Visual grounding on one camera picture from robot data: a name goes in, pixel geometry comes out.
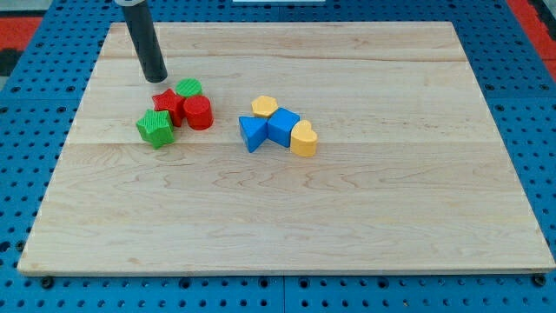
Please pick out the green star block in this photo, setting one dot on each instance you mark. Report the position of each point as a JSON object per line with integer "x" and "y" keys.
{"x": 156, "y": 128}

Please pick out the light wooden board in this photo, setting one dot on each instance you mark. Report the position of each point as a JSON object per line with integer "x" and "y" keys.
{"x": 410, "y": 175}

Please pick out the red star block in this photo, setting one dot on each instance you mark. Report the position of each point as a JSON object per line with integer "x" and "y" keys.
{"x": 173, "y": 103}

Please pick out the blue triangle block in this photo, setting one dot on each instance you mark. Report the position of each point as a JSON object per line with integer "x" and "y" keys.
{"x": 254, "y": 131}

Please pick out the yellow hexagon block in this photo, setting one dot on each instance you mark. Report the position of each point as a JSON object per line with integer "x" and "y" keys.
{"x": 264, "y": 106}

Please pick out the yellow heart block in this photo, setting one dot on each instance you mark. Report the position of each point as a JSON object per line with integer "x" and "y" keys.
{"x": 303, "y": 139}

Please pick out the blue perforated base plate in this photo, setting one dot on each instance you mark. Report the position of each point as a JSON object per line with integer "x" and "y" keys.
{"x": 39, "y": 101}

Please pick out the red cylinder block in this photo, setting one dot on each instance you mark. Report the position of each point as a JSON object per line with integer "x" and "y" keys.
{"x": 198, "y": 112}

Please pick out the green circle block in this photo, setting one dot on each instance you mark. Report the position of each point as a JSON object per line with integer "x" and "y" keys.
{"x": 188, "y": 87}

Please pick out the blue cube block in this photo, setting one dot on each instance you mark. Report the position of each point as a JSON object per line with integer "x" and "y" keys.
{"x": 280, "y": 125}

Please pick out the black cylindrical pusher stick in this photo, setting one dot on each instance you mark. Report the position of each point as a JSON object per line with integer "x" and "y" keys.
{"x": 143, "y": 35}

